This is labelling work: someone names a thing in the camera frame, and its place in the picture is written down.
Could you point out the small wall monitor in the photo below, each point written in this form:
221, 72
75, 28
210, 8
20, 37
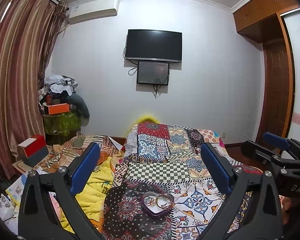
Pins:
153, 73

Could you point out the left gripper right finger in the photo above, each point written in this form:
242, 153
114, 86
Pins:
219, 168

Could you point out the pile of grey clothes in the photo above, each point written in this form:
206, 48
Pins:
63, 88

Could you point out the wooden door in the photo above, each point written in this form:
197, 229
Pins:
279, 86

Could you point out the colourful patchwork bedspread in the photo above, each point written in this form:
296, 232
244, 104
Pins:
200, 211

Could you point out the striped brown curtain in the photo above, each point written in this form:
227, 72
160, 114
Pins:
28, 32

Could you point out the purple heart-shaped jewelry box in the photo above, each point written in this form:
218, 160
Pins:
157, 205

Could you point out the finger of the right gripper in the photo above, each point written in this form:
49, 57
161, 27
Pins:
276, 141

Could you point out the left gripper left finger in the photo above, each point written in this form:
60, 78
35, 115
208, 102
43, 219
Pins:
81, 168

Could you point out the wooden overhead cabinet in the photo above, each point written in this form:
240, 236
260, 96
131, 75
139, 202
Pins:
258, 20

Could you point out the white air conditioner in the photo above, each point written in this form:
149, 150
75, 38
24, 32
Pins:
93, 10

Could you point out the large wall television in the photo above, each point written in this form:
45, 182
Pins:
157, 45

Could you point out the green patterned covered stand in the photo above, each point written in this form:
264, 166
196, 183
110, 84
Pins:
61, 124

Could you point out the orange shoe box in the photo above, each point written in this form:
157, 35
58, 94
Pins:
56, 109

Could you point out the yellow fleece blanket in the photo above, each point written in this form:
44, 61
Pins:
91, 199

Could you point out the striped orange quilt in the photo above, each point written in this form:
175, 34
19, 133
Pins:
63, 155

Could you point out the red and white box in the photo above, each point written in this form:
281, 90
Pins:
34, 150

